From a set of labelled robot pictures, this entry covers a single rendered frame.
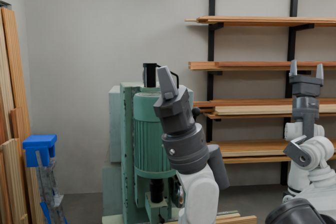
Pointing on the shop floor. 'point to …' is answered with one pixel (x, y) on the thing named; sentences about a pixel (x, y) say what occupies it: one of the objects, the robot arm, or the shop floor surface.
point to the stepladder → (41, 175)
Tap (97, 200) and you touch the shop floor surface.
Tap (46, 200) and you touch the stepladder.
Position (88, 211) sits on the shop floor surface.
